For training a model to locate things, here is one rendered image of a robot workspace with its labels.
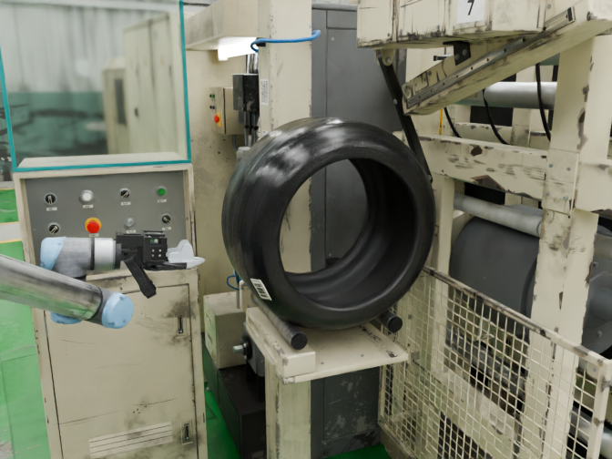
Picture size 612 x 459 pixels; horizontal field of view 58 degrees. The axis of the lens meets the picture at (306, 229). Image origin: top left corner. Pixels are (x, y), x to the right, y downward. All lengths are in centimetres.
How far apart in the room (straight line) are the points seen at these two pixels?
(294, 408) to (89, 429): 74
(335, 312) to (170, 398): 96
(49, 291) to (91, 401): 107
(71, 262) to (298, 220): 72
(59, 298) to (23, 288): 8
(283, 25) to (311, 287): 76
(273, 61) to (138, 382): 122
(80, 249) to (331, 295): 74
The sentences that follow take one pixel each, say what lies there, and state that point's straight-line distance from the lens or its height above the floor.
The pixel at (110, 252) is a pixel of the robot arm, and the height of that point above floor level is 116.
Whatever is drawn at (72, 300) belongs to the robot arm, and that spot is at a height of 112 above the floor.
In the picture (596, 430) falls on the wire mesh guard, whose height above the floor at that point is 85.
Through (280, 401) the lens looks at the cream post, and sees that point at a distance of 196.
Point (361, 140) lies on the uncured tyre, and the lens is 137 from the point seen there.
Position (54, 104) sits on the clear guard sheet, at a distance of 193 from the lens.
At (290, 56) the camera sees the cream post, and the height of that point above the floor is 161.
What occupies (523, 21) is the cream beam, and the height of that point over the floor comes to 166.
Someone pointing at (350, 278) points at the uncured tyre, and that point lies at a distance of 173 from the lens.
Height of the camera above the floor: 154
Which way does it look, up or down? 15 degrees down
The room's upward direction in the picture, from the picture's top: straight up
